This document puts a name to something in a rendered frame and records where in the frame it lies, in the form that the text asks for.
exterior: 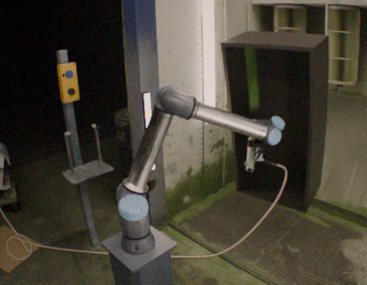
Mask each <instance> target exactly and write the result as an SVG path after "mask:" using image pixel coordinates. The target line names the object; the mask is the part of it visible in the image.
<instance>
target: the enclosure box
mask: <svg viewBox="0 0 367 285"><path fill-rule="evenodd" d="M328 37H329V35H317V34H309V33H305V34H303V33H279V32H258V31H249V32H243V33H242V34H240V35H237V36H234V37H233V38H231V39H228V40H226V41H224V42H222V43H221V49H222V56H223V64H224V78H225V79H226V86H227V100H228V108H229V112H231V113H234V114H238V115H240V116H242V117H244V118H247V119H251V120H254V119H272V118H271V117H274V116H278V117H281V118H282V120H283V121H284V122H285V126H284V128H283V130H282V132H281V134H282V137H281V139H280V141H279V142H278V143H277V144H275V145H274V148H273V152H272V154H268V155H270V156H269V157H266V155H262V157H264V158H267V159H269V160H271V161H273V162H275V163H277V164H281V165H283V166H284V167H285V168H286V169H287V170H288V171H287V179H286V183H285V187H284V188H283V190H282V193H281V194H280V196H279V199H278V200H277V201H276V203H275V204H277V205H280V206H285V207H287V208H289V209H294V210H297V211H298V212H303V213H306V211H307V210H308V207H309V205H310V204H311V203H312V201H313V199H314V198H315V195H316V192H317V191H318V189H319V187H320V186H321V178H322V164H323V157H324V149H325V135H326V120H327V113H328V108H327V106H328V77H329V76H328V71H329V67H328V64H329V60H328V57H329V53H328V51H329V46H328V44H329V41H328ZM231 138H232V146H233V160H234V168H235V176H236V190H237V191H239V192H241V193H244V194H248V195H250V196H252V197H257V198H260V199H263V200H266V201H267V202H272V203H274V202H275V200H276V198H277V197H278V195H279V193H280V191H281V189H282V186H283V183H284V181H285V170H284V169H283V168H282V167H280V166H277V167H275V166H269V165H265V164H263V163H259V162H256V163H255V170H254V171H253V173H251V171H247V170H246V166H245V165H244V162H245V161H247V142H248V138H249V136H247V135H244V134H240V133H237V132H234V131H231Z"/></svg>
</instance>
